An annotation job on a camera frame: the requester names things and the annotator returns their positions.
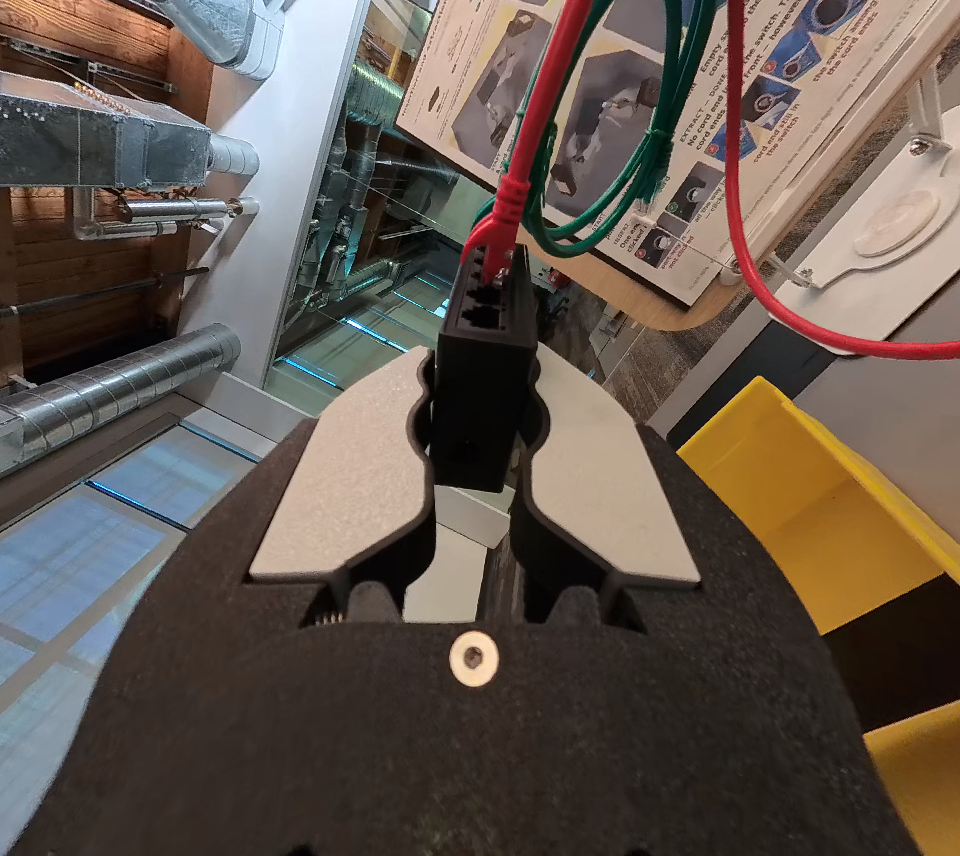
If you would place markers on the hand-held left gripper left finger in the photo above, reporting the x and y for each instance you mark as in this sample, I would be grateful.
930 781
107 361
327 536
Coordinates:
345 496

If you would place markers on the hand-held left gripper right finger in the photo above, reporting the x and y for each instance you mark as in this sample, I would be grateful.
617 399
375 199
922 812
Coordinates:
608 496

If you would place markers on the black ethernet port box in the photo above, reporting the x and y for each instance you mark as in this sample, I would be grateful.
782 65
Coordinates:
483 377

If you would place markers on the yellow plastic bin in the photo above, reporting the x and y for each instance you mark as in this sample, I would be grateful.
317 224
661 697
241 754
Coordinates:
840 526

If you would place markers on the white pillar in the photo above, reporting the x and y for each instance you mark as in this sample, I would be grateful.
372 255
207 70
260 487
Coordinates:
285 197

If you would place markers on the white sign base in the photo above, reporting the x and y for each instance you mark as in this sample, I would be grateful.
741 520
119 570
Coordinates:
885 234

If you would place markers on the printed instruction sheet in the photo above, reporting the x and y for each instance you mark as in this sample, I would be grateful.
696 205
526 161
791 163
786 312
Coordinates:
675 77

